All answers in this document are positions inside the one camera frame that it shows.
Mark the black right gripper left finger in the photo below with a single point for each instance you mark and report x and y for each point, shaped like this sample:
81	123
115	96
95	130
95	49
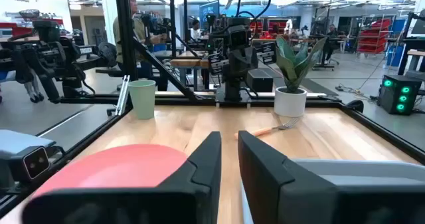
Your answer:
172	200

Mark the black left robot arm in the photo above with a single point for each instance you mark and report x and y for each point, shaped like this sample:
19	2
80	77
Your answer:
233	90

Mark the standing person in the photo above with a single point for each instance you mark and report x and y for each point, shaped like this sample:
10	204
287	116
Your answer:
141	29

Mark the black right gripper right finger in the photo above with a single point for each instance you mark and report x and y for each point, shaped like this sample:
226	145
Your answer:
282	190

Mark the snake plant in white pot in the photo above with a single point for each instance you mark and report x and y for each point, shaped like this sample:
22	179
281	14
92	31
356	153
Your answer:
290	101

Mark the black metal table frame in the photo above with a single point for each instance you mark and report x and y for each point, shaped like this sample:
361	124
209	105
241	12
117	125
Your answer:
125	34

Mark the pale green plastic cup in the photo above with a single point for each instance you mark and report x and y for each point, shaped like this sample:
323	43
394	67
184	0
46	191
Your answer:
142	99

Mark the seated person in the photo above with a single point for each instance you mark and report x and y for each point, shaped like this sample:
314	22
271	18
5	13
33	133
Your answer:
196	31
331	39

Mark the black box on arm base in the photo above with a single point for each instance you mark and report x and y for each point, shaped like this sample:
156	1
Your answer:
259	81

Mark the black neighbouring station robot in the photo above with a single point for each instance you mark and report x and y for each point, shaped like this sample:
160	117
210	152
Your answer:
50	58

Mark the silver aluminium bracket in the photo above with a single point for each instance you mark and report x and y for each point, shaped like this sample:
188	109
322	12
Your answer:
123	94

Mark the black computer with green lights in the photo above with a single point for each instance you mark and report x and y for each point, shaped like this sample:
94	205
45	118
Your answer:
398	94

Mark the wooden background workbench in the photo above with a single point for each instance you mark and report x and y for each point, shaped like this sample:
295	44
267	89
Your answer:
189	62

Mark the black rounded frame foot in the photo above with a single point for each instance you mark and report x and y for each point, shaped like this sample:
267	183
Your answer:
355	106

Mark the blue-lit monitor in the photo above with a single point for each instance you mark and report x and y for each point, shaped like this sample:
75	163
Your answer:
210	13

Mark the pink round plate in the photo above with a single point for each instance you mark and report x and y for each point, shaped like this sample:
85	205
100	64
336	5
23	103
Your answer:
116	165

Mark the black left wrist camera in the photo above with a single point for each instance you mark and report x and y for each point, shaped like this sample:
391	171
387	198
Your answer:
238	36

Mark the grey table-level camera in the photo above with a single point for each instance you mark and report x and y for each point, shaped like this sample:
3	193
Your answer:
31	162

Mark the red bin shelf rack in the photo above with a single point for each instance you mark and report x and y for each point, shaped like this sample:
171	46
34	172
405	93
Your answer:
373	38

